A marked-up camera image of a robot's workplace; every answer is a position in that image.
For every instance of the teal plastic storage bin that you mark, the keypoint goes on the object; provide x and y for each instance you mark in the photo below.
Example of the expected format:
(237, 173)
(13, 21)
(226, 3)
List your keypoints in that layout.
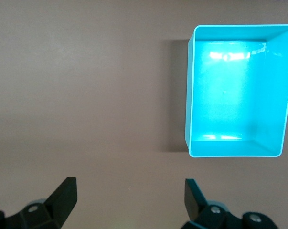
(229, 95)

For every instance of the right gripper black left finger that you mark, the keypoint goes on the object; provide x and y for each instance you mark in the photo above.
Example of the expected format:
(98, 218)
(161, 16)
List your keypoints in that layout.
(62, 198)

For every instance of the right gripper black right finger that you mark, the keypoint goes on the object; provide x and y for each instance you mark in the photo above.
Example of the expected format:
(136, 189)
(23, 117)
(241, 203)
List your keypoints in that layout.
(194, 200)

